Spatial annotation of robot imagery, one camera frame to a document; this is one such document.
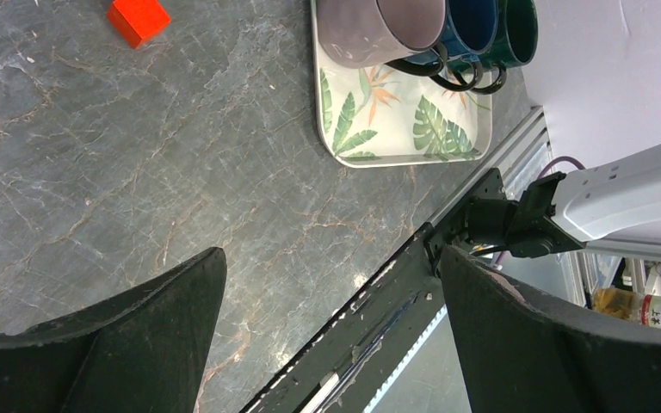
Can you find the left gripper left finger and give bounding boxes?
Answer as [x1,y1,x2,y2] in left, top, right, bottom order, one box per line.
[0,247,227,412]

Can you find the floral leaf tray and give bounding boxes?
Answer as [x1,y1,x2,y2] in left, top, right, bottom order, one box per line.
[311,1,492,168]

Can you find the mauve purple mug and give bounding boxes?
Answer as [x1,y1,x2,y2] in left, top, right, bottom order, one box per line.
[316,0,448,77]

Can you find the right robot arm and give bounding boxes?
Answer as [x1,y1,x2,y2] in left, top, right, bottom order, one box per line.
[426,144,661,265]

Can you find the yellow bottle in background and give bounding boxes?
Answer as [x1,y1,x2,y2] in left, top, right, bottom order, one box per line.
[591,287,661,329]

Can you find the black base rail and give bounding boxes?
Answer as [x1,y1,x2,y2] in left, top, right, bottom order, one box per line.
[238,168,509,413]

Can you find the dark green mug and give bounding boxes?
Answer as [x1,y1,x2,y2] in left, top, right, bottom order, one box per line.
[444,0,538,95]

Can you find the red cube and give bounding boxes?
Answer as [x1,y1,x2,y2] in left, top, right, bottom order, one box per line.
[107,0,171,49]

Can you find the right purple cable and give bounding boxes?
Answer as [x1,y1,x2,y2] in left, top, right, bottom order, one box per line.
[492,156,587,269]

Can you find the navy blue mug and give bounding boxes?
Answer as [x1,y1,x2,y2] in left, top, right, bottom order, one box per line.
[388,0,498,92]

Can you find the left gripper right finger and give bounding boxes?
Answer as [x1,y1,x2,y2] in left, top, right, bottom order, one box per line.
[440,246,661,412]

